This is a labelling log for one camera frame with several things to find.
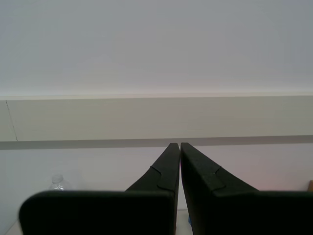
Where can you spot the blue block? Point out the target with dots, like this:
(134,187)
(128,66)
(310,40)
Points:
(189,220)

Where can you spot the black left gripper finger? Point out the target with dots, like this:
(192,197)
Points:
(102,213)
(244,213)

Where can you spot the clear plastic bottle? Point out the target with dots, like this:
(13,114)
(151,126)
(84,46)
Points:
(58,183)

